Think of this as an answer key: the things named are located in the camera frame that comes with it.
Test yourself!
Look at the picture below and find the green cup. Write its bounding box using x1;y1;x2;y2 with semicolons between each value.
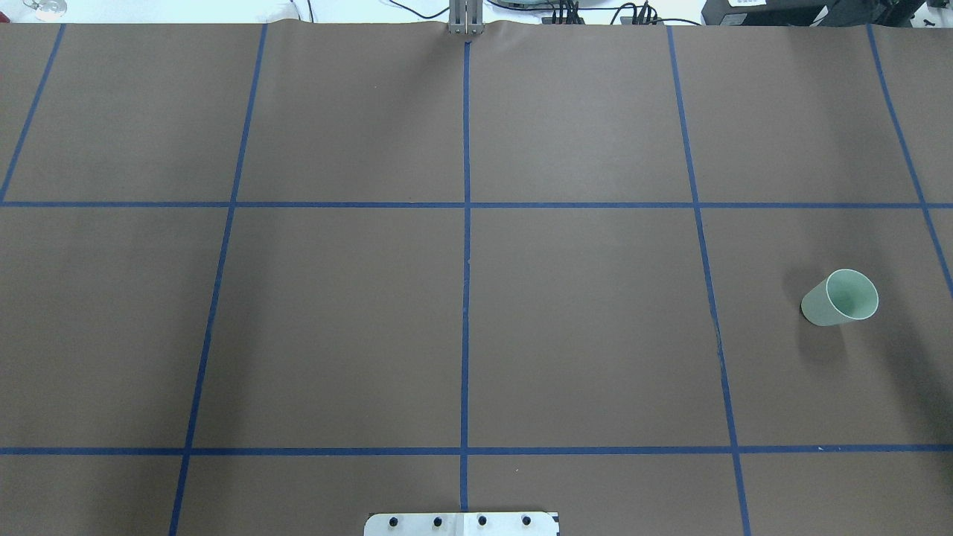
800;269;879;327

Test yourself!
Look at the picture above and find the black box with label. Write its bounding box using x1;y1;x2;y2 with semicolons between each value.
701;1;829;27

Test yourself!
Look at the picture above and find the metal base plate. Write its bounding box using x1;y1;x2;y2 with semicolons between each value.
363;511;561;535

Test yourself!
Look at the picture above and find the aluminium frame post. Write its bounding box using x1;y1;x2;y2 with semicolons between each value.
448;0;485;35

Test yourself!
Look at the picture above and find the brown table mat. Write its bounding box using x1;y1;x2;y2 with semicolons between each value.
2;20;951;535

